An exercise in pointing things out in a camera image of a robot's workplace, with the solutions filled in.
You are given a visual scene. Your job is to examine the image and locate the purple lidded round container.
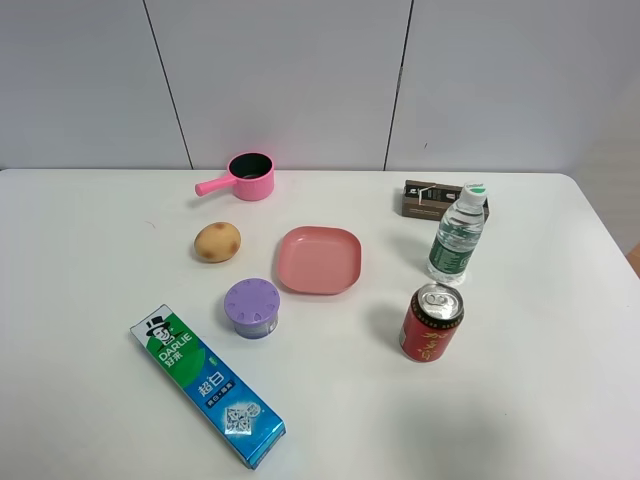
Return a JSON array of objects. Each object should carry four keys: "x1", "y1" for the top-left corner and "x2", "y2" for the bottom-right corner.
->
[{"x1": 224, "y1": 278, "x2": 280, "y2": 339}]

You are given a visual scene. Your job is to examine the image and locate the pink square plate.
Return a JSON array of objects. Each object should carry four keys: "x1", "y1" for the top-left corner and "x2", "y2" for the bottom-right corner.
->
[{"x1": 276, "y1": 226, "x2": 362, "y2": 295}]

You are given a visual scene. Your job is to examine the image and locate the brown potato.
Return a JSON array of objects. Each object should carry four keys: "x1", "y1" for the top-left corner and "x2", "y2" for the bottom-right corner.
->
[{"x1": 194, "y1": 222, "x2": 241, "y2": 263}]

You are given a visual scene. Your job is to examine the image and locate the clear water bottle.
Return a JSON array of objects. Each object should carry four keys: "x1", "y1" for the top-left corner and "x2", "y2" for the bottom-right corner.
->
[{"x1": 427, "y1": 182, "x2": 487, "y2": 285}]

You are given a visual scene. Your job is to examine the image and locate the pink toy saucepan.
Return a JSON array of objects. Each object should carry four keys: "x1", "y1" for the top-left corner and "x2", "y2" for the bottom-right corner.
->
[{"x1": 194, "y1": 152, "x2": 275, "y2": 201}]

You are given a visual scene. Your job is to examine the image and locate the red drink can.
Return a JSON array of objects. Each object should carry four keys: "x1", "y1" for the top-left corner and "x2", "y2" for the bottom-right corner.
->
[{"x1": 399, "y1": 282, "x2": 465, "y2": 363}]

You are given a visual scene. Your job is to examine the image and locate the Darlie toothpaste box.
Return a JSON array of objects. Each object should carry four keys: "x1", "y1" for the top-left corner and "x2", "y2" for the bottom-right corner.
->
[{"x1": 130, "y1": 305, "x2": 286, "y2": 470}]

